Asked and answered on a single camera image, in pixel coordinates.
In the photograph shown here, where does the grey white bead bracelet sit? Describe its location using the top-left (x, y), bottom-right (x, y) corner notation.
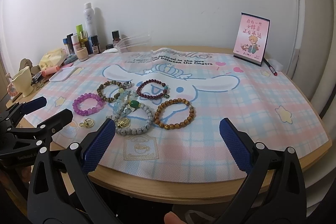
top-left (106, 103), bottom-right (154, 135)

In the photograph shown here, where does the purple bead bracelet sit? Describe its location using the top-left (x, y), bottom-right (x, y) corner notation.
top-left (72, 92), bottom-right (105, 116)

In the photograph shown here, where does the olive tiger-eye bead bracelet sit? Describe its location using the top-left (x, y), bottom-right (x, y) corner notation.
top-left (96, 80), bottom-right (129, 103)

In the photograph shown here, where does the light blue charm bracelet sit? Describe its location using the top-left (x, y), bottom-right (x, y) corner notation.
top-left (112, 88), bottom-right (144, 119)

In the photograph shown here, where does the dark red bead bracelet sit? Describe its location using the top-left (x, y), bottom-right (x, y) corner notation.
top-left (136, 78), bottom-right (170, 100)

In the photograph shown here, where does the brown amber bead bracelet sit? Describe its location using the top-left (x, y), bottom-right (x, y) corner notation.
top-left (153, 98), bottom-right (196, 130)

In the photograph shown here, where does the clear plastic container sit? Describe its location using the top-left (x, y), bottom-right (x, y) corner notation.
top-left (114, 33), bottom-right (153, 73)

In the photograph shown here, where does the cream ceramic cup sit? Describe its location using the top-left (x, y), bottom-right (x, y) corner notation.
top-left (11, 66), bottom-right (34, 97)

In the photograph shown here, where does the gold leaf brooch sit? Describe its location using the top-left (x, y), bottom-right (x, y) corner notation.
top-left (79, 118), bottom-right (95, 128)

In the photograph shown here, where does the white rectangular tray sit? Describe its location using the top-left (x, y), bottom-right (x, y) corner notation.
top-left (49, 67), bottom-right (77, 83)

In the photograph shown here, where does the yellow pouch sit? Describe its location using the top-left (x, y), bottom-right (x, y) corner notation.
top-left (39, 48), bottom-right (67, 71)

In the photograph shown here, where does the beige round jar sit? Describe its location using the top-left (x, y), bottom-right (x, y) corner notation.
top-left (76, 47), bottom-right (89, 62)

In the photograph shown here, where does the white pink cosmetic bottle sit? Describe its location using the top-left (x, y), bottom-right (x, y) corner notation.
top-left (71, 34), bottom-right (81, 52)

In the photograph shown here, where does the black red pen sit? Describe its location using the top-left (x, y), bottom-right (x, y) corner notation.
top-left (263, 58), bottom-right (278, 76)

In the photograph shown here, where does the dark bottle with label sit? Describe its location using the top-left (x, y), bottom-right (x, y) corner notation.
top-left (90, 35), bottom-right (101, 55)

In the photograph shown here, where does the green cap bottle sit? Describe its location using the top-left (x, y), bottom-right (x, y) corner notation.
top-left (76, 24), bottom-right (83, 40)

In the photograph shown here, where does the pastel cartoon dog desk mat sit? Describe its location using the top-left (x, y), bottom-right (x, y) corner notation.
top-left (25, 48), bottom-right (329, 184)

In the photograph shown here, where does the tall white spray bottle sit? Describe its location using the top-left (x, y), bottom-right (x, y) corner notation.
top-left (84, 2), bottom-right (97, 37)

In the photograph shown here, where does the brown dropper bottle black cap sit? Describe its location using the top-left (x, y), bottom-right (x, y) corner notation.
top-left (112, 30), bottom-right (121, 48)

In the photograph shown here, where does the pink desk calendar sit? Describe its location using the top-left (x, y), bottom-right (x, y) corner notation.
top-left (233, 12), bottom-right (270, 66)

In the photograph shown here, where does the white wall cable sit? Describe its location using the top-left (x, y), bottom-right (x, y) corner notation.
top-left (286, 0), bottom-right (302, 75)

